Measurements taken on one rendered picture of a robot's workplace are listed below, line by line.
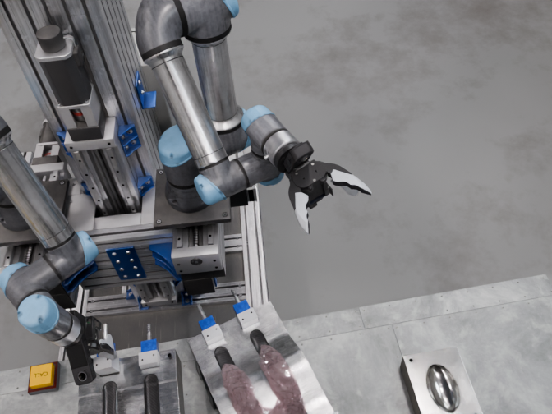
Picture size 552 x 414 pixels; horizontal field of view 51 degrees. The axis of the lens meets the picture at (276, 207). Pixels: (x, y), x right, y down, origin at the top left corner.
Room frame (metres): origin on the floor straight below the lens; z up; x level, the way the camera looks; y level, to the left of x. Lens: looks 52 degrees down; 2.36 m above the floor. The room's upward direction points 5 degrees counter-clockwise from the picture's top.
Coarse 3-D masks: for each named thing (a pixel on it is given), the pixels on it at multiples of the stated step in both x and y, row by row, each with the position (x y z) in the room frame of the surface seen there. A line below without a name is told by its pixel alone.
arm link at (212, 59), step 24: (192, 0) 1.14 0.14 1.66; (216, 0) 1.15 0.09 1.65; (192, 24) 1.12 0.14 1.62; (216, 24) 1.14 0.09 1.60; (192, 48) 1.19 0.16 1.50; (216, 48) 1.15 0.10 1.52; (216, 72) 1.15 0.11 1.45; (216, 96) 1.15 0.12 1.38; (216, 120) 1.15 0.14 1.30; (240, 120) 1.16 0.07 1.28; (240, 144) 1.15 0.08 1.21
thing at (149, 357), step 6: (150, 324) 0.79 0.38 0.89; (150, 330) 0.77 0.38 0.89; (150, 336) 0.75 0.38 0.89; (144, 342) 0.73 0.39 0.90; (150, 342) 0.73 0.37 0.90; (156, 342) 0.73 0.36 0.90; (144, 348) 0.71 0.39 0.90; (150, 348) 0.71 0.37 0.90; (156, 348) 0.71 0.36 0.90; (144, 354) 0.69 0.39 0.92; (150, 354) 0.68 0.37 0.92; (156, 354) 0.68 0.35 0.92; (144, 360) 0.67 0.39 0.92; (150, 360) 0.67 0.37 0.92; (156, 360) 0.67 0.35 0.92; (144, 366) 0.66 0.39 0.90; (150, 366) 0.66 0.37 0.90; (156, 366) 0.66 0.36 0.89
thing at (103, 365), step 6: (114, 348) 0.71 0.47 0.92; (96, 360) 0.67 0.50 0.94; (102, 360) 0.67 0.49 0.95; (108, 360) 0.67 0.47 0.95; (114, 360) 0.67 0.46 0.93; (96, 366) 0.65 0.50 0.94; (102, 366) 0.65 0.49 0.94; (108, 366) 0.65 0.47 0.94; (114, 366) 0.65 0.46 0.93; (96, 372) 0.65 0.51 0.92; (102, 372) 0.65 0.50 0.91; (108, 372) 0.65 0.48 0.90; (114, 372) 0.65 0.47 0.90
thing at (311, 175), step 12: (276, 156) 0.85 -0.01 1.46; (300, 168) 0.80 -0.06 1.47; (312, 168) 0.80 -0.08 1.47; (324, 168) 0.79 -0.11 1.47; (300, 180) 0.77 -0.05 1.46; (312, 180) 0.77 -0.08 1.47; (324, 180) 0.77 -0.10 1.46; (312, 192) 0.76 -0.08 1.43; (324, 192) 0.77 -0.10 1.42; (312, 204) 0.76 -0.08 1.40
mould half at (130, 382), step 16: (160, 352) 0.70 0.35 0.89; (176, 352) 0.70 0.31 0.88; (128, 368) 0.66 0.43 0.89; (160, 368) 0.65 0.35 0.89; (176, 368) 0.65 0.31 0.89; (96, 384) 0.63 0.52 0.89; (128, 384) 0.62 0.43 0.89; (160, 384) 0.61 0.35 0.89; (176, 384) 0.61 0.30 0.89; (80, 400) 0.59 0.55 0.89; (96, 400) 0.58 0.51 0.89; (128, 400) 0.58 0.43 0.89; (144, 400) 0.57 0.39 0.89; (160, 400) 0.57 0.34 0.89; (176, 400) 0.57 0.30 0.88
